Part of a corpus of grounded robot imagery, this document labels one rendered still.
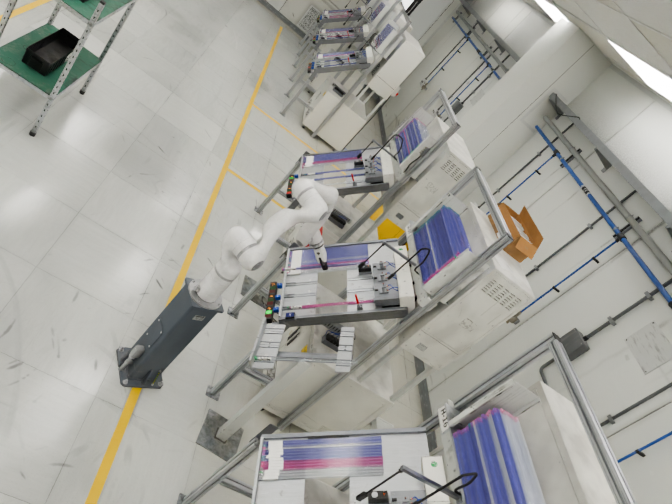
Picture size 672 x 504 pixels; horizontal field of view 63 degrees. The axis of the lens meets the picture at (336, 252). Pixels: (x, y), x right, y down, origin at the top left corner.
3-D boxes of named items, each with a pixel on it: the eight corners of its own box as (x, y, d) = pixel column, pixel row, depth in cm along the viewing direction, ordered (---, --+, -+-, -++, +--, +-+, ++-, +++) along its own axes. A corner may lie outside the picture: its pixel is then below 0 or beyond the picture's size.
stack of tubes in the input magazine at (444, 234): (422, 284, 291) (460, 252, 279) (412, 232, 333) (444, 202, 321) (439, 295, 295) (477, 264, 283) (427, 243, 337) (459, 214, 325)
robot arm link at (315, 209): (233, 251, 269) (251, 277, 265) (225, 246, 257) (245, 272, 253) (314, 189, 271) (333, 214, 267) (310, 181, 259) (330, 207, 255)
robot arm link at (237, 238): (223, 283, 263) (251, 252, 253) (202, 254, 268) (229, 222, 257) (239, 279, 274) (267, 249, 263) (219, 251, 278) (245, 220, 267)
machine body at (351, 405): (251, 410, 344) (312, 356, 317) (264, 333, 402) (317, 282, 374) (331, 451, 367) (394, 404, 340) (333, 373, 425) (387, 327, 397)
